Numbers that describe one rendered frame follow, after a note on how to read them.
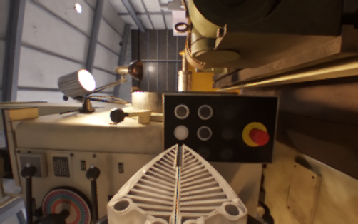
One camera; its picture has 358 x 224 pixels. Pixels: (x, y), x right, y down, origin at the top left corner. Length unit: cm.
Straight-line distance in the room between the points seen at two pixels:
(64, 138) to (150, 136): 27
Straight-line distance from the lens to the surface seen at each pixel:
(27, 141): 65
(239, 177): 49
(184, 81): 74
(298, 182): 110
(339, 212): 101
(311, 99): 101
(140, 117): 45
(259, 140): 30
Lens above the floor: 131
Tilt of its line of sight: 2 degrees up
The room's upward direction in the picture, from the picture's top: 89 degrees counter-clockwise
